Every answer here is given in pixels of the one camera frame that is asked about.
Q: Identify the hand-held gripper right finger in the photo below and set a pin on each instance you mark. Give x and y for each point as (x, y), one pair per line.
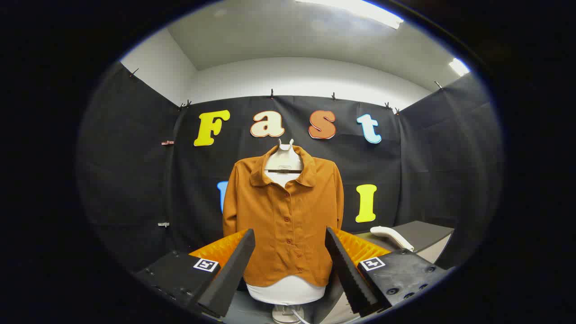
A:
(348, 276)

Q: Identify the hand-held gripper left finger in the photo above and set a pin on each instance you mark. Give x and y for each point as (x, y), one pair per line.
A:
(229, 279)

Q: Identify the small white clip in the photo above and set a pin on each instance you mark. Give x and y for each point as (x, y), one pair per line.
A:
(163, 224)

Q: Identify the small ceiling light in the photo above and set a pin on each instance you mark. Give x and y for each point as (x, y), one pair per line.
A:
(459, 66)

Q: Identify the white mannequin torso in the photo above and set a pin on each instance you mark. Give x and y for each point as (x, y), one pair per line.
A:
(285, 290)

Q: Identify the black backdrop cloth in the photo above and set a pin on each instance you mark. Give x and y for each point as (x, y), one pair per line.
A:
(405, 157)

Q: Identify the white mannequin stand base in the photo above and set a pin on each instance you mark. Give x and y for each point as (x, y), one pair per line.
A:
(284, 316)

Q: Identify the long ceiling light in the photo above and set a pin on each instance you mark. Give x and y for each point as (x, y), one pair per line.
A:
(360, 9)

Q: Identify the row of black cloth clips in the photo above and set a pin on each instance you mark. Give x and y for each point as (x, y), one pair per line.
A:
(333, 96)

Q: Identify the white garment steamer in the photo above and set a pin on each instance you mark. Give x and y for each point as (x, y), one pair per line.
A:
(391, 235)

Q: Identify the orange-brown button shirt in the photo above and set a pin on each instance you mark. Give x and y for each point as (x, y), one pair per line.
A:
(288, 225)

